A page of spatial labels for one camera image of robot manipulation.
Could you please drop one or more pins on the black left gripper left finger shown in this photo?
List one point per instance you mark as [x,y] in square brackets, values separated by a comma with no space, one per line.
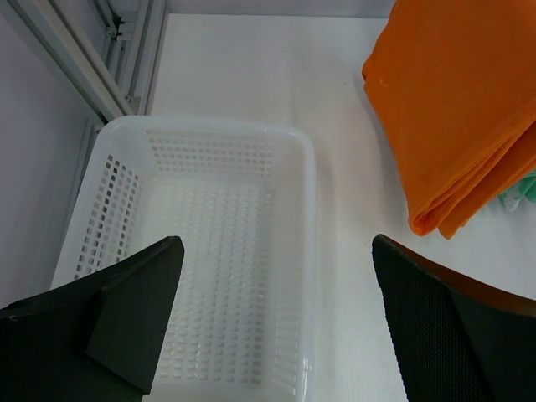
[97,338]

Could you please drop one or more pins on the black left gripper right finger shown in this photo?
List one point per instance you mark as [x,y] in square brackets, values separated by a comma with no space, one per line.
[454,338]

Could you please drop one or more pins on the orange trousers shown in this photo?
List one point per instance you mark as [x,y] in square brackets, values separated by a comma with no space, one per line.
[453,85]

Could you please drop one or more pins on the green tie-dye garment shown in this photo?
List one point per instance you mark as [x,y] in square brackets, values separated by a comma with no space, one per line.
[523,189]

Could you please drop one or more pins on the white perforated plastic basket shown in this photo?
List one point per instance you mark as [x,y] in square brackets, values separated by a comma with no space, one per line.
[242,198]

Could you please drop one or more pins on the aluminium frame post left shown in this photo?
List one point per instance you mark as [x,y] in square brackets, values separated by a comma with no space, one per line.
[105,51]

